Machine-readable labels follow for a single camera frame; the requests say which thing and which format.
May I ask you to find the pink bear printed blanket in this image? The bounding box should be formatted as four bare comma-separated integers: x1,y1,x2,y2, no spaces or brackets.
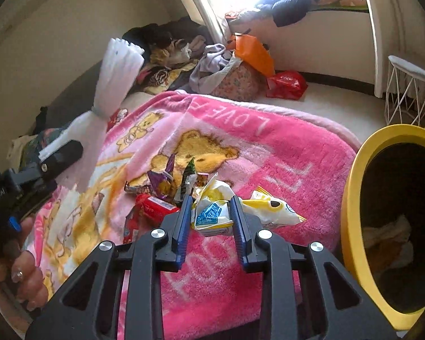
21,92,362,340

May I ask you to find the cream curtain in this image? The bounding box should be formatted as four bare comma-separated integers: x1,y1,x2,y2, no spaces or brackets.
165,0,231,48
361,0,425,98

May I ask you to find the person's left hand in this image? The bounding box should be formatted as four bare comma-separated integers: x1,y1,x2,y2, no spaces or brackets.
0,216,52,314

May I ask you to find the colourful printed garment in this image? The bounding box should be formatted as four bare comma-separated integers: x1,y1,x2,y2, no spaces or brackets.
7,129,71,171

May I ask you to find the red cloth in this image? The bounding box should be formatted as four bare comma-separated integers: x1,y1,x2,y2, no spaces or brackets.
106,108,130,131

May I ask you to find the yellow rimmed bin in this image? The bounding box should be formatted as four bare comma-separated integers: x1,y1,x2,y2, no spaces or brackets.
340,124,425,321

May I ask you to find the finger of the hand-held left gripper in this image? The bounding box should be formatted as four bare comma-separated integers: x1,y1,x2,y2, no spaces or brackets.
38,140,84,186

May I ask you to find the white window seat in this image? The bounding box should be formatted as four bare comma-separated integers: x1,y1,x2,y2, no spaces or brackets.
230,9,379,87

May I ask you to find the dark puffer jacket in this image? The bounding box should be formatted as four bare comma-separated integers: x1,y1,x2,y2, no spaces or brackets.
255,0,316,28

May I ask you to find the red orange garment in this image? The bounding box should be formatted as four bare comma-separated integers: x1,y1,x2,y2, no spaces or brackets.
224,7,256,25

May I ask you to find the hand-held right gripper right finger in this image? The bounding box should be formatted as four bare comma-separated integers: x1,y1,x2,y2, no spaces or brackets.
230,195,399,340

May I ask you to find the grey headboard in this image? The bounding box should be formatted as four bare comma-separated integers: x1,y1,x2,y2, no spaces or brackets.
32,60,103,135

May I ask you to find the yellow white black-spot packet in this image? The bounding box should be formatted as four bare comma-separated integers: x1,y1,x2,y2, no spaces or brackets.
241,186,307,229

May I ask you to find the yellow white blue-label packet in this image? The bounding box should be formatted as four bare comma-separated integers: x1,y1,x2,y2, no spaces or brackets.
192,179,236,236

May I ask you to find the green snack wrapper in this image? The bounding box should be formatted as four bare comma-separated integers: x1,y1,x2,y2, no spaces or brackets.
175,158,199,206

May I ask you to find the floral fabric basket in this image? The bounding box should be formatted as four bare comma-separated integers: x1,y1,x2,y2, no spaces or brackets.
211,62,270,101

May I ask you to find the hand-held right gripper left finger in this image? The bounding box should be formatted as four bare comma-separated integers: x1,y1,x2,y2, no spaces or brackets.
25,194,195,340

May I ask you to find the grey garment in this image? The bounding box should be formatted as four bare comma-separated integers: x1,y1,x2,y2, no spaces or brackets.
189,43,239,94

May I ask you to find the pile of discarded wrappers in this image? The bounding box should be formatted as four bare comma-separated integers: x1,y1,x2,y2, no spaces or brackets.
361,214,415,277

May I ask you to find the orange bag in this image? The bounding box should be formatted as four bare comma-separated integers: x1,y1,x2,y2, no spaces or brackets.
232,33,275,78

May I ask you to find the pile of dark clothes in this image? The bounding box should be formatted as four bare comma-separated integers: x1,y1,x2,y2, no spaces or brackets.
122,23,213,94

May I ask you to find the red shopping bag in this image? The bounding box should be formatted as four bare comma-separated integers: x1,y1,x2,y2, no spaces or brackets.
265,70,309,100

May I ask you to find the red snack packet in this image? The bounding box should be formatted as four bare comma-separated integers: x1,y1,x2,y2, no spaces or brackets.
122,193,179,241

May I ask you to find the white wire stool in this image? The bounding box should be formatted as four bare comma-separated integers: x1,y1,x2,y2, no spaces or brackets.
385,56,425,128

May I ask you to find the purple snack wrapper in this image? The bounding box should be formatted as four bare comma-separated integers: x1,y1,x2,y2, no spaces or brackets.
126,152,181,208

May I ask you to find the large white pleated plastic bundle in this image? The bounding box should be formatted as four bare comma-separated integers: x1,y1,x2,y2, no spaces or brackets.
62,37,146,192

